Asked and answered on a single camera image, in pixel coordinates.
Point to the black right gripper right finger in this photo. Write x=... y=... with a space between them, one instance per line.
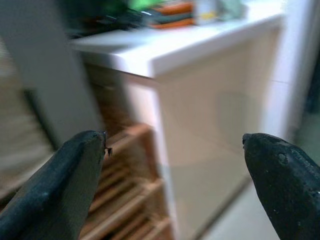
x=287 y=187

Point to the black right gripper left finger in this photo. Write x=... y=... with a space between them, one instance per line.
x=50 y=195

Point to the grey mini fridge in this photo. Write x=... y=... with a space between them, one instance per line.
x=50 y=50

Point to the wooden slatted rack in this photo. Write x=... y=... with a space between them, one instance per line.
x=130 y=200

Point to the white counter cabinet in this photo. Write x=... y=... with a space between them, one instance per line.
x=200 y=100

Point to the pale green cloth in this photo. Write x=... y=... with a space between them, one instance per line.
x=230 y=10

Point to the black object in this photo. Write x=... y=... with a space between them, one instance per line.
x=125 y=20

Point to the white container yellow label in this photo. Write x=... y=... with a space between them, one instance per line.
x=206 y=12

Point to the orange and black stack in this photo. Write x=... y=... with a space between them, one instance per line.
x=175 y=15

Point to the bright green object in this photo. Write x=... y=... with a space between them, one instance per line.
x=136 y=4

